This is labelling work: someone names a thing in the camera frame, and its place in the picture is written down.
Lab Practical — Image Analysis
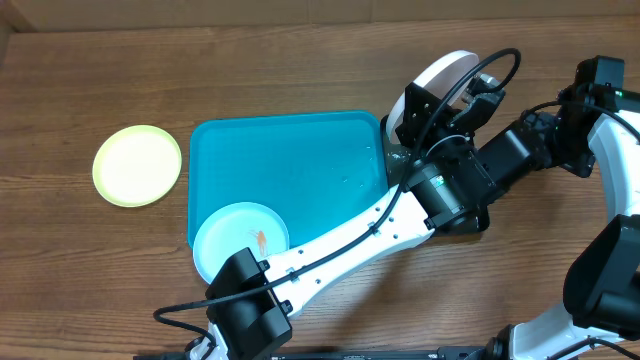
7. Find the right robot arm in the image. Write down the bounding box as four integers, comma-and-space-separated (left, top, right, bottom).
477, 56, 639, 359

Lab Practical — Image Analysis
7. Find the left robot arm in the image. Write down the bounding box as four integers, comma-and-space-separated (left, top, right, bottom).
185, 74, 505, 359

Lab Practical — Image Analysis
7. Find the light blue plate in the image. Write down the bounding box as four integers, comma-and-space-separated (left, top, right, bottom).
192, 202, 290, 284

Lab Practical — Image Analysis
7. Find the white plate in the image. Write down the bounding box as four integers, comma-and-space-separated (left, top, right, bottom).
385, 50, 479, 145

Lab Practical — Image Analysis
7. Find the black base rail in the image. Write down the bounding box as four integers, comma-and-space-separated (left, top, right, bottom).
133, 344, 501, 360

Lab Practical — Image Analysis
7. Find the black plastic tray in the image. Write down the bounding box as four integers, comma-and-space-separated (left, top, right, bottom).
380, 113, 491, 236

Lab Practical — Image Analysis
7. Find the teal plastic tray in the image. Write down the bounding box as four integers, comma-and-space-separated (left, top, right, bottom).
187, 111, 388, 247

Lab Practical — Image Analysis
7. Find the yellow-green plate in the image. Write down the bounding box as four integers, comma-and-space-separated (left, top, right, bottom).
92, 125, 182, 208

